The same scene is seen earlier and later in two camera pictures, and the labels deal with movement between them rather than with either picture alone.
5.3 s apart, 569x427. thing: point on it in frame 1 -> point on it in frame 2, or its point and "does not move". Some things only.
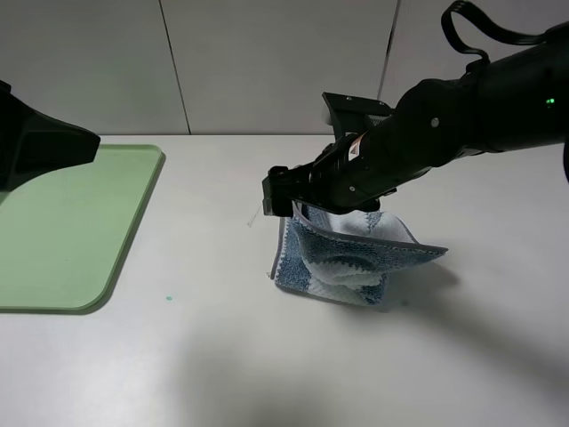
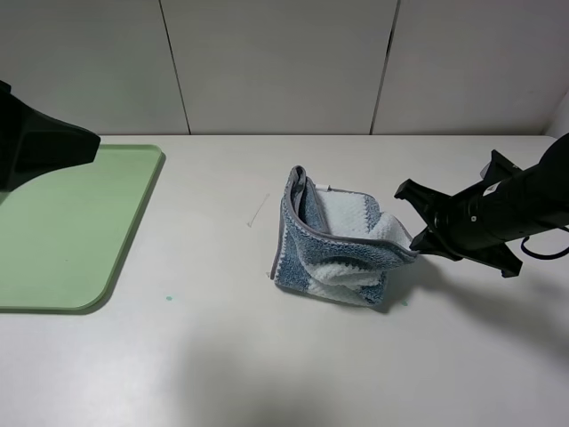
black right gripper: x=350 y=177 -> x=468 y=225
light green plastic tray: x=63 y=232 does not move
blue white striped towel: x=345 y=256 does not move
